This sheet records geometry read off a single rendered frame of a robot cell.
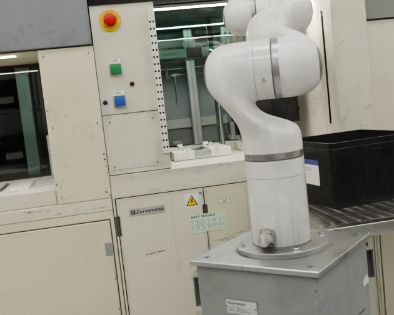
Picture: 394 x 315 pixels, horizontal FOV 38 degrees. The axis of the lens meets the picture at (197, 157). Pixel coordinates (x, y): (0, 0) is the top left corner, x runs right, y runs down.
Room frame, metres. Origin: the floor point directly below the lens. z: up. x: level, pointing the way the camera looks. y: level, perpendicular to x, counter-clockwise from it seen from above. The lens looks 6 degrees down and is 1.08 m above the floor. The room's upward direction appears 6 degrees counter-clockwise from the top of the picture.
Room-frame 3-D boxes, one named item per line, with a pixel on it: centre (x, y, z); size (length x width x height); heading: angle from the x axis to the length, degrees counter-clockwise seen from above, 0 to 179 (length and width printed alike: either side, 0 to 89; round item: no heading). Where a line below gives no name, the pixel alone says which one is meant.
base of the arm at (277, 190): (1.15, -0.16, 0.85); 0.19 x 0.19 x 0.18
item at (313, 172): (1.61, -0.43, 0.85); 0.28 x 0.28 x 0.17; 18
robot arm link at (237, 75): (1.16, -0.12, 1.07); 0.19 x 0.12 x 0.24; 79
